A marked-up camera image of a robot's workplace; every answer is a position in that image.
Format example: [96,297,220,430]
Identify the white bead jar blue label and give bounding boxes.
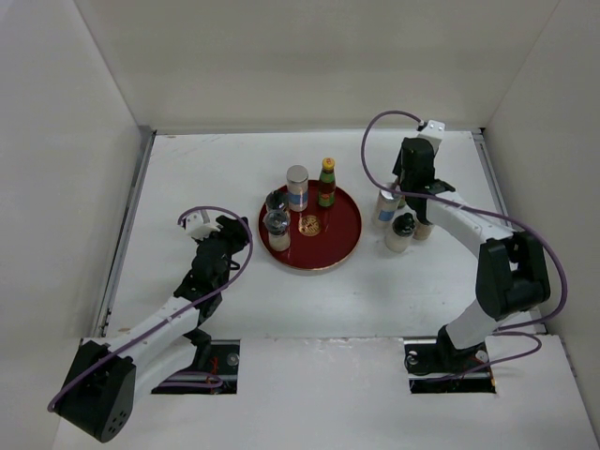
[371,183,402,229]

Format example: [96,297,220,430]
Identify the black-lid seasoning jar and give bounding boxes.
[384,213,416,253]
[412,220,435,241]

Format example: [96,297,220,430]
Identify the glass grinder black top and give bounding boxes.
[263,210,291,251]

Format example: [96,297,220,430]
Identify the sauce bottle green label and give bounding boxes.
[318,157,336,208]

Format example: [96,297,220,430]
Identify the silver-lid jar blue label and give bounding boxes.
[286,165,308,212]

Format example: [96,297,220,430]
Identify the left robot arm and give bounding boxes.
[47,207,253,443]

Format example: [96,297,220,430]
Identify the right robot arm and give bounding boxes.
[393,137,550,371]

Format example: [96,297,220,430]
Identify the red round tray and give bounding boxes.
[257,180,362,271]

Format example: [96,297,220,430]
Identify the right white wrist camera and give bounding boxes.
[417,119,445,152]

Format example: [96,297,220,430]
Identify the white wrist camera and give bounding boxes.
[417,119,445,152]
[178,210,219,241]

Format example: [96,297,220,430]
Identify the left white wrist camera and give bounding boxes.
[178,210,219,241]

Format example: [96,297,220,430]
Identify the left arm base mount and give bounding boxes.
[151,329,241,395]

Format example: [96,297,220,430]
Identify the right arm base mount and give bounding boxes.
[404,339,496,394]

